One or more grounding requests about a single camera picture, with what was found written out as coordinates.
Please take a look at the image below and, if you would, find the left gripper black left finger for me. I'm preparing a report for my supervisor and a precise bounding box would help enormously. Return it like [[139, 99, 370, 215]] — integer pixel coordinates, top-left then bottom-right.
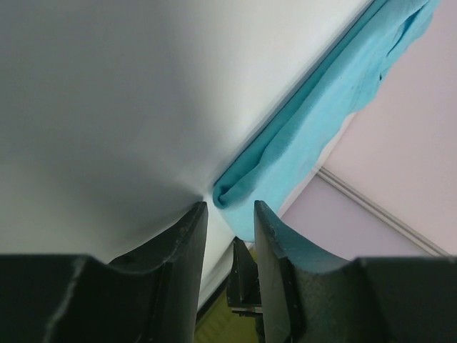
[[1, 202, 208, 342]]

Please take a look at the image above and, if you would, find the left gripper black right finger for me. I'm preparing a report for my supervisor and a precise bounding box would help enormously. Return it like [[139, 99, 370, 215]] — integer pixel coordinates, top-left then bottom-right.
[[254, 201, 456, 342]]

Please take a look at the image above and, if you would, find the turquoise t shirt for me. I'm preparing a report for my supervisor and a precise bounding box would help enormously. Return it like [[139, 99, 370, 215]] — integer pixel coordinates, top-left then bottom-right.
[[213, 1, 438, 242]]

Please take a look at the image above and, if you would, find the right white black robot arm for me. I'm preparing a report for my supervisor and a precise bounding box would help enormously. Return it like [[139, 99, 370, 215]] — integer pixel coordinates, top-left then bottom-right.
[[226, 238, 263, 317]]

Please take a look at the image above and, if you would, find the olive green plastic bin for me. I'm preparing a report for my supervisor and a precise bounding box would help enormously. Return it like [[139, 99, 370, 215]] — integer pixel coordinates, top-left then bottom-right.
[[192, 249, 267, 343]]

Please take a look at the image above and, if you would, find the right aluminium frame post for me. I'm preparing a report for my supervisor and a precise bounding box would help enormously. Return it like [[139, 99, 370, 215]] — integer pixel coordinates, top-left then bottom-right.
[[316, 167, 451, 257]]

